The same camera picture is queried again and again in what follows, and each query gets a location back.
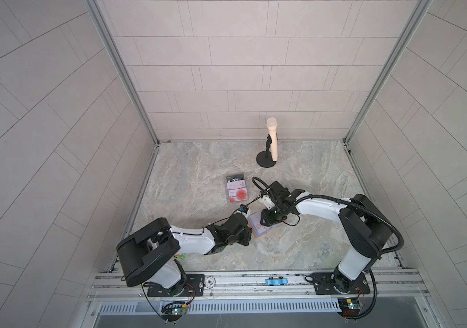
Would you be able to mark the left circuit board with wires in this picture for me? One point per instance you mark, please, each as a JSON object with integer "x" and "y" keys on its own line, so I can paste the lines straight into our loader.
{"x": 172, "y": 312}

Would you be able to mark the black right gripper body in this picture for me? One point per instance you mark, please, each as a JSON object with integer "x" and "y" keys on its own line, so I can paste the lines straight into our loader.
{"x": 273, "y": 216}

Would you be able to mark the circuit board with wires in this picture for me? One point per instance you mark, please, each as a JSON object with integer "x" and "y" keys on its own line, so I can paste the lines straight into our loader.
{"x": 172, "y": 312}
{"x": 351, "y": 307}

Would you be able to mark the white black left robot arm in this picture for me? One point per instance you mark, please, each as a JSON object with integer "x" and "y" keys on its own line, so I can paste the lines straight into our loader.
{"x": 148, "y": 255}

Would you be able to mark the white ventilation grille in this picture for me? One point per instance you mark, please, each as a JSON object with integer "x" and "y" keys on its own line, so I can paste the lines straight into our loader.
{"x": 234, "y": 306}

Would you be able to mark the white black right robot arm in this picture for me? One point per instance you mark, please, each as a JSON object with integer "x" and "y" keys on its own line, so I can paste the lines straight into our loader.
{"x": 366, "y": 234}

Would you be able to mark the aluminium corner frame post right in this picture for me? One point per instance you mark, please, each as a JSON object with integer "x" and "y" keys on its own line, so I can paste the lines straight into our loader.
{"x": 409, "y": 29}

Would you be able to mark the clear plastic package box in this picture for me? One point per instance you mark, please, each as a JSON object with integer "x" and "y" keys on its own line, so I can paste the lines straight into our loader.
{"x": 236, "y": 188}

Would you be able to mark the right circuit board with wires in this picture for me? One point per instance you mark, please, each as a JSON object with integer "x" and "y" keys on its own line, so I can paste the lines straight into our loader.
{"x": 351, "y": 307}

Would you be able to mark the beige microphone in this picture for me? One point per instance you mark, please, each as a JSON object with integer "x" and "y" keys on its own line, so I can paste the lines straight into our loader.
{"x": 272, "y": 125}

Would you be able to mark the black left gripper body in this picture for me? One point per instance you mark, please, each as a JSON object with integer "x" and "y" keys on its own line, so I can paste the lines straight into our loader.
{"x": 242, "y": 237}

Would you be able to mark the orange green toy car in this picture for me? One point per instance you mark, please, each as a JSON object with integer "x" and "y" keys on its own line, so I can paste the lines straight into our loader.
{"x": 181, "y": 256}

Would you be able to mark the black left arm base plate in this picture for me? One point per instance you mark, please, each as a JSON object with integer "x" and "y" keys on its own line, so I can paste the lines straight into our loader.
{"x": 193, "y": 285}

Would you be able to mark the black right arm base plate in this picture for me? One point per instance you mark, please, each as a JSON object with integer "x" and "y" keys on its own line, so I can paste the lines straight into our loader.
{"x": 338, "y": 284}

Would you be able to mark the black round microphone stand base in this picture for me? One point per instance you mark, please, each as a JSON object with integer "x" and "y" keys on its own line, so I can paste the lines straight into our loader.
{"x": 264, "y": 158}

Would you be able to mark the aluminium front rail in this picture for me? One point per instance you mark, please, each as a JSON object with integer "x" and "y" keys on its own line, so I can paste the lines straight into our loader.
{"x": 221, "y": 285}

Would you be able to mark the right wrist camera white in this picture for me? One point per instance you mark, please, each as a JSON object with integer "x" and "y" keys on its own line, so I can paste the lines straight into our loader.
{"x": 268, "y": 201}

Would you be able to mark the blue clip on rail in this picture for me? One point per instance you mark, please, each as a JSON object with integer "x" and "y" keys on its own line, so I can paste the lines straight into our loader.
{"x": 276, "y": 281}

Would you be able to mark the aluminium corner frame post left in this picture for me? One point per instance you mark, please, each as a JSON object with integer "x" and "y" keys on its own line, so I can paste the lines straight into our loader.
{"x": 94, "y": 11}

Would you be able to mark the aluminium corner frame post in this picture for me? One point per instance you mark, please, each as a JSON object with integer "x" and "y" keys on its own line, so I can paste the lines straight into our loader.
{"x": 94, "y": 11}
{"x": 409, "y": 29}

